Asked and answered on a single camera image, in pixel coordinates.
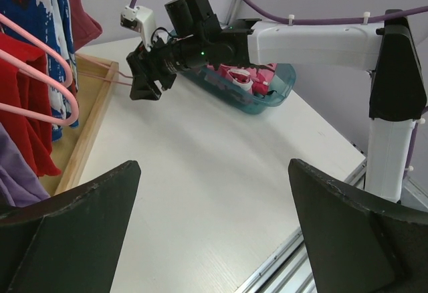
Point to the maroon tank top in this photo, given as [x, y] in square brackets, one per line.
[84, 28]

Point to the blue white patterned garment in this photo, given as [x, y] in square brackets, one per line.
[49, 21]

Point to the pink hanger under red garment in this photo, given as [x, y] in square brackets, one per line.
[41, 47]

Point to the pink camouflage trousers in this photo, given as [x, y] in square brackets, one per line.
[252, 80]

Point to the pink hanger under lilac garment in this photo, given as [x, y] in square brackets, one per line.
[50, 105]

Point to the teal plastic basin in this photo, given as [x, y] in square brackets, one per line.
[280, 88]

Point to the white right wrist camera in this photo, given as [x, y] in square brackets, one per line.
[141, 20]

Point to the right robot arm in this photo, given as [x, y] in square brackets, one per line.
[384, 48]

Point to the wooden clothes rack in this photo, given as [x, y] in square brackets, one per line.
[71, 152]

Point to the red garment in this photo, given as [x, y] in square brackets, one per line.
[33, 138]

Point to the lilac garment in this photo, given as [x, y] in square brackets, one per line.
[19, 185]

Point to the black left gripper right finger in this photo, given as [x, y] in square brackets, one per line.
[356, 241]

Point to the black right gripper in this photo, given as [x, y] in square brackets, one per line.
[151, 69]

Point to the pink wire hanger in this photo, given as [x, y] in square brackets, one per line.
[93, 61]

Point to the aluminium mounting rail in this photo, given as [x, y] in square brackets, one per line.
[288, 269]

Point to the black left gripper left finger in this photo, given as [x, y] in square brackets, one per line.
[72, 241]

